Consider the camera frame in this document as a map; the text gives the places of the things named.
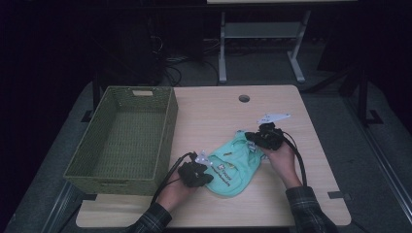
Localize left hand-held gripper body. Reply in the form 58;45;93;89
177;150;212;188

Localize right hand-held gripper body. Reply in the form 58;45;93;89
257;113;292;151

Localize mint green baby garment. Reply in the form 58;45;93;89
205;129;268;198

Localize green woven basket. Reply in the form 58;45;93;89
62;85;179;197

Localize person's left hand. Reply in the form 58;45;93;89
155;171;198;213

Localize person's right hand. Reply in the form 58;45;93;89
260;140;304;189

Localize grey tape piece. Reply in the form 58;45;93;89
327;191;353;200

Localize black metal stand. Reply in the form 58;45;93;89
339;69;383;127
81;74;101;123

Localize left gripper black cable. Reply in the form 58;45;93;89
150;151;198;205

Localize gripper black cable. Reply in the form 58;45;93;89
150;151;198;205
281;130;308;187

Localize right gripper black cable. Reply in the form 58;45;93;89
281;130;308;187

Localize white desk with metal frame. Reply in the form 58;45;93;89
206;0;358;84

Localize bundle of floor cables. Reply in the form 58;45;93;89
154;35;222;86

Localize metal floor rail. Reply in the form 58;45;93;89
40;181;86;233
344;96;412;224

